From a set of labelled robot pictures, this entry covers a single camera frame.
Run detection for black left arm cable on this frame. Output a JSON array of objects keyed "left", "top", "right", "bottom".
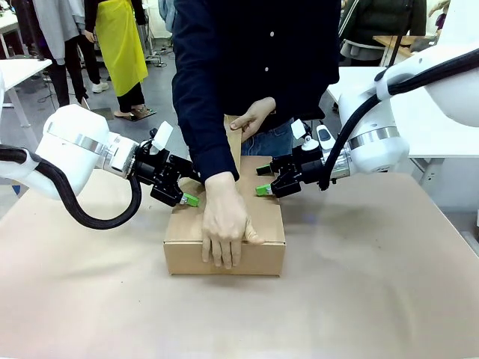
[{"left": 0, "top": 144, "right": 144, "bottom": 230}]

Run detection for wooden table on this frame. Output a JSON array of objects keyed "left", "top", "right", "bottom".
[{"left": 373, "top": 34, "right": 439, "bottom": 68}]

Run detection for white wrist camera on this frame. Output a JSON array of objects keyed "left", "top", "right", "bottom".
[
  {"left": 150, "top": 120, "right": 174, "bottom": 156},
  {"left": 290, "top": 118, "right": 316, "bottom": 152}
]

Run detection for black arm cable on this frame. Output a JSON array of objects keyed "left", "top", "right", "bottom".
[
  {"left": 317, "top": 52, "right": 479, "bottom": 192},
  {"left": 0, "top": 144, "right": 144, "bottom": 230}
]

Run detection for person in navy shirt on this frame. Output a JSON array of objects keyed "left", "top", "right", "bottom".
[{"left": 171, "top": 0, "right": 342, "bottom": 184}]

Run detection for person's right hand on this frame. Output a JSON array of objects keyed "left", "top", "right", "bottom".
[{"left": 201, "top": 171, "right": 267, "bottom": 270}]

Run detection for white table with metal legs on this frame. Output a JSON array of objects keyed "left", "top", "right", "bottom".
[{"left": 0, "top": 57, "right": 54, "bottom": 130}]

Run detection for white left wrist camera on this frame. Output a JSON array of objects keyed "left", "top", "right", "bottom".
[{"left": 150, "top": 120, "right": 174, "bottom": 156}]

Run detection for brown paper tape strip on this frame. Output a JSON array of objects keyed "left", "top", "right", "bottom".
[{"left": 223, "top": 114, "right": 245, "bottom": 181}]

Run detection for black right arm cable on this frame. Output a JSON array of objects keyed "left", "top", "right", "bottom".
[{"left": 317, "top": 52, "right": 479, "bottom": 192}]

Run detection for person's right forearm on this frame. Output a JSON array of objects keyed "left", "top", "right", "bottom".
[{"left": 174, "top": 74, "right": 241, "bottom": 185}]

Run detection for person's left hand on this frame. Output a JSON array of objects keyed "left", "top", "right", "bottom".
[{"left": 228, "top": 96, "right": 278, "bottom": 144}]

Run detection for person's left forearm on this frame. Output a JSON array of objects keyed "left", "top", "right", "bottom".
[{"left": 272, "top": 85, "right": 331, "bottom": 125}]

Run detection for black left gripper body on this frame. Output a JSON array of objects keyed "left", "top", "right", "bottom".
[{"left": 132, "top": 147, "right": 181, "bottom": 188}]

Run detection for brown cardboard box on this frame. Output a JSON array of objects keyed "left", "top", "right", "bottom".
[{"left": 162, "top": 155, "right": 287, "bottom": 278}]

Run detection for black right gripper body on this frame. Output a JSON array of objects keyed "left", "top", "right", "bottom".
[{"left": 294, "top": 147, "right": 331, "bottom": 185}]

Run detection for black stand pole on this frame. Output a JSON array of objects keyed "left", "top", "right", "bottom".
[{"left": 384, "top": 0, "right": 412, "bottom": 69}]

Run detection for person in yellow apron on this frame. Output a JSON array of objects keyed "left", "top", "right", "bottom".
[{"left": 84, "top": 0, "right": 150, "bottom": 119}]

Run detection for person in grey coat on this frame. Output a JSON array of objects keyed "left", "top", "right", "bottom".
[{"left": 32, "top": 0, "right": 90, "bottom": 108}]

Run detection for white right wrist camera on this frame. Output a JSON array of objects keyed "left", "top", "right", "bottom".
[{"left": 290, "top": 118, "right": 316, "bottom": 152}]

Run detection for flat floor scale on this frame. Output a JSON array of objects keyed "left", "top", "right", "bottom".
[{"left": 114, "top": 105, "right": 157, "bottom": 121}]

